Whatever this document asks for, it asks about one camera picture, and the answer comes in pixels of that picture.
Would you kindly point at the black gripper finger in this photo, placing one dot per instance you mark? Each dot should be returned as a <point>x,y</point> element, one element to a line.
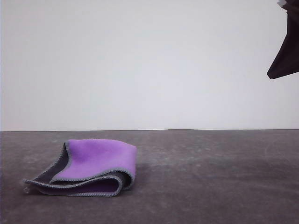
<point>279,60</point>
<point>292,53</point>

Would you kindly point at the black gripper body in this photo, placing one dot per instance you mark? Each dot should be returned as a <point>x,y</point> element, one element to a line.
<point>290,3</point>

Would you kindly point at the purple towel with grey hem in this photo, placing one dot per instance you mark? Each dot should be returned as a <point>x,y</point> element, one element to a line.
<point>98,161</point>

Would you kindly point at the grey table cloth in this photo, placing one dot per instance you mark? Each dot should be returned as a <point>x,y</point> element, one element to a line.
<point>187,186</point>

